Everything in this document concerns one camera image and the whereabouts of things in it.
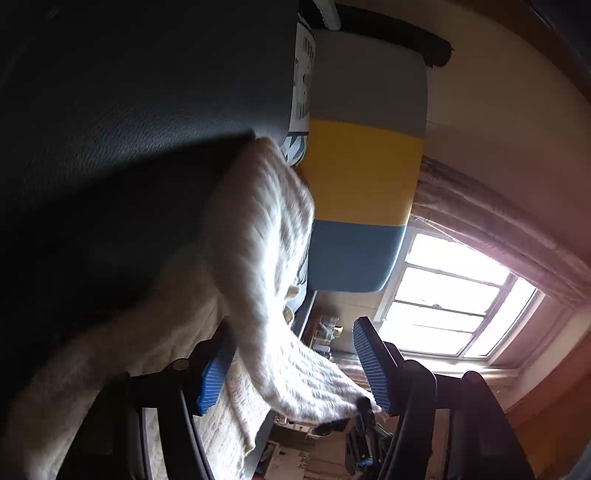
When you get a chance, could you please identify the black rolled mat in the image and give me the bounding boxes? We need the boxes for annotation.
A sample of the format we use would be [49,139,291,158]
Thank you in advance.
[335,4,453,68]

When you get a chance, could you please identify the cream knit sweater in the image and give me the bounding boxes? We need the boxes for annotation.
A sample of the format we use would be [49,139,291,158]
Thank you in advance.
[0,137,382,480]

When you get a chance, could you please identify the geometric print pillow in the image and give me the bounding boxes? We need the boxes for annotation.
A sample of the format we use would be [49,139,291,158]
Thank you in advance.
[281,14,317,166]

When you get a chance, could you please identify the barred window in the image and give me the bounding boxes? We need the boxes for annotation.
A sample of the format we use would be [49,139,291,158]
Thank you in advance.
[374,231,546,361]

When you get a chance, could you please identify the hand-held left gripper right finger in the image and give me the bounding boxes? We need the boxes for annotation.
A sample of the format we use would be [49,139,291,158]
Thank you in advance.
[352,316,536,480]

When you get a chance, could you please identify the patterned beige curtain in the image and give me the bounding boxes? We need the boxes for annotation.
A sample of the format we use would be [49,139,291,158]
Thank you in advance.
[411,157,591,305]

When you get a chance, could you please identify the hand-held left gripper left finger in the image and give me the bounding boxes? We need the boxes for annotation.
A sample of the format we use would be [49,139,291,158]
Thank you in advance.
[55,318,238,480]

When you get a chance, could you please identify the grey deer print pillow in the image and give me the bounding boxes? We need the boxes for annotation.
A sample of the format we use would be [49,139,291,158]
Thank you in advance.
[283,249,311,324]

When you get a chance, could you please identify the grey yellow blue sofa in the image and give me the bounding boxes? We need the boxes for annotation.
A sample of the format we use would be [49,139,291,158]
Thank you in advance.
[295,0,428,294]

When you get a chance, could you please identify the wooden desk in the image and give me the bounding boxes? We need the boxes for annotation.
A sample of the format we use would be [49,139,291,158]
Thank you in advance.
[293,291,370,384]

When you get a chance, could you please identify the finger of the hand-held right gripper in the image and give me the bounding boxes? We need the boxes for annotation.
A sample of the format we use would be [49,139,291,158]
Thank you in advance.
[355,397,377,432]

